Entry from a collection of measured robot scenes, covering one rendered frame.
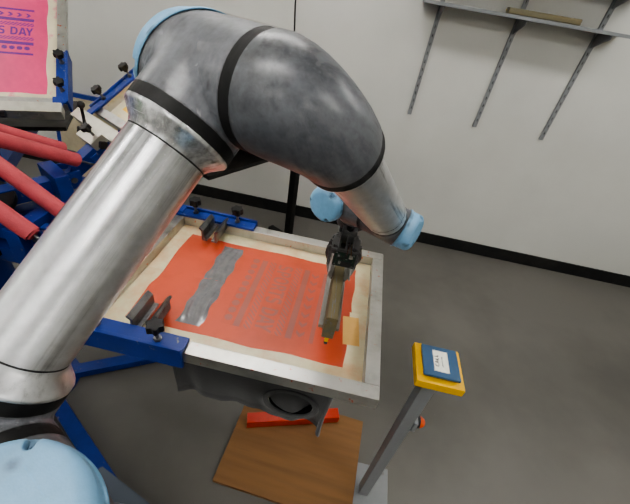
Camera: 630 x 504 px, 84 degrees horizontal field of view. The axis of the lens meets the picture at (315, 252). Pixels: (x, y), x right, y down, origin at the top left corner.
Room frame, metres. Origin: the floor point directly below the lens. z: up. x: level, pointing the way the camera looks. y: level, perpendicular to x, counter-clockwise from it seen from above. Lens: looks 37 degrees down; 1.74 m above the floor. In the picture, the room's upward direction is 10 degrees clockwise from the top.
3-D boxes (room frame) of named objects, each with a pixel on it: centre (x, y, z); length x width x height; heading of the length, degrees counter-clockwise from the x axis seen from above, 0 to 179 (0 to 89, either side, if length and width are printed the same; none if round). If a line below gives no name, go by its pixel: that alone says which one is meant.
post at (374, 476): (0.62, -0.39, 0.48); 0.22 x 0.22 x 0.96; 86
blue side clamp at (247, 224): (1.07, 0.38, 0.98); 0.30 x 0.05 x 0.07; 86
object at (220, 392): (0.59, 0.12, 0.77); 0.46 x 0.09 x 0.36; 86
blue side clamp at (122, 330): (0.51, 0.42, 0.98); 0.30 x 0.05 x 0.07; 86
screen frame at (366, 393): (0.77, 0.16, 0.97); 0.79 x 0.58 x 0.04; 86
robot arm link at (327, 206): (0.64, -0.04, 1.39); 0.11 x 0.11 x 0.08; 59
